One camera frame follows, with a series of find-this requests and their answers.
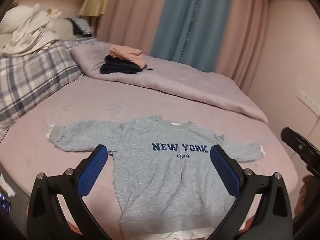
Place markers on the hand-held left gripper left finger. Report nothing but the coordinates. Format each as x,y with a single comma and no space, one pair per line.
92,172

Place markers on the reddish patterned cloth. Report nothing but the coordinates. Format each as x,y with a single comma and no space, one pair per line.
306,192

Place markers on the dark navy garment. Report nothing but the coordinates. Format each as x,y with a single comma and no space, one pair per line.
117,67

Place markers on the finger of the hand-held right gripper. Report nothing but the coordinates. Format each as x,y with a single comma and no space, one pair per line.
297,142

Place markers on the white wall socket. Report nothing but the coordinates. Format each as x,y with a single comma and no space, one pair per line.
308,101

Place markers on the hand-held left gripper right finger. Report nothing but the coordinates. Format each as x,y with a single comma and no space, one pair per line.
225,172

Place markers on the blue curtain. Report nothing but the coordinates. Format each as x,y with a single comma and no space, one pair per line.
192,22

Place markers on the bed with pink sheet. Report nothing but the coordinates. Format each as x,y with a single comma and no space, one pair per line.
75,105

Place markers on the dark device with blue lights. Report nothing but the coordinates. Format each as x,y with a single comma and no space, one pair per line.
5,203

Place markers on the yellow fringed cloth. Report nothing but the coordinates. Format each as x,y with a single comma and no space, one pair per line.
93,2

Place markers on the plaid blanket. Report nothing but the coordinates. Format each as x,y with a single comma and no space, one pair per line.
30,80

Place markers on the striped pillow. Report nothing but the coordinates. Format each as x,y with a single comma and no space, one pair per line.
80,25

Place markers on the white crumpled blanket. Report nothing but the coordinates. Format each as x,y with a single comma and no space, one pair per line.
27,32

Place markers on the grey printed sweatshirt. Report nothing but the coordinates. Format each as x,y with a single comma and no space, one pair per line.
160,180

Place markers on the folded lilac quilt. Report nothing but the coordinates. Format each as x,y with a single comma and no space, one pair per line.
175,85

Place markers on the cream pillow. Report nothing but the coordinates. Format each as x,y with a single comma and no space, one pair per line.
61,28

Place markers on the folded peach garment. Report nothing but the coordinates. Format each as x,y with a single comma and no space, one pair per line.
125,51

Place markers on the white crumpled cloth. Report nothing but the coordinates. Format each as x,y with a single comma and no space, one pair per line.
6,185

